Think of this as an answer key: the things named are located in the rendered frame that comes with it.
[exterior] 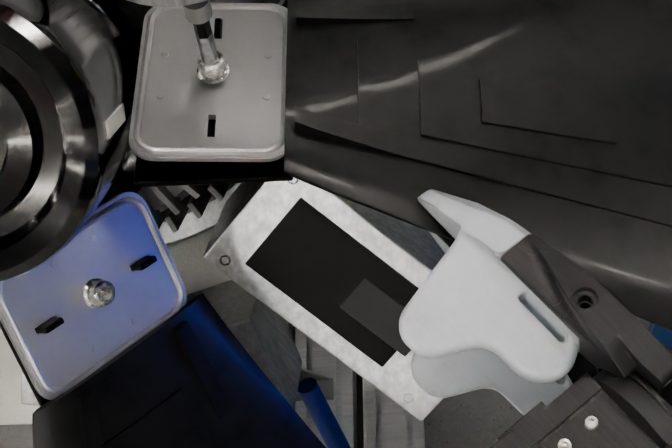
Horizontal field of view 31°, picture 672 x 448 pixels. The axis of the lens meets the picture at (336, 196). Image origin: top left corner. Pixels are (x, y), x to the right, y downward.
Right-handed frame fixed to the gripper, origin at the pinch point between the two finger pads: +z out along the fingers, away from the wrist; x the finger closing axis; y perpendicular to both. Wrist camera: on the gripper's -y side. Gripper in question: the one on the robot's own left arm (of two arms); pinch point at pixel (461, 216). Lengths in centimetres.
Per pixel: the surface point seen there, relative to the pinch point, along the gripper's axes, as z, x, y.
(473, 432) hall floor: 26, 120, -14
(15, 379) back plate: 23.7, 29.7, 21.3
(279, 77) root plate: 9.7, -1.0, 1.7
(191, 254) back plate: 20.3, 24.8, 7.4
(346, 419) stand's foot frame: 36, 111, -1
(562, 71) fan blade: 2.4, 0.1, -7.5
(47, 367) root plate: 8.6, 4.9, 16.8
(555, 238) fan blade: -2.9, 0.7, -2.3
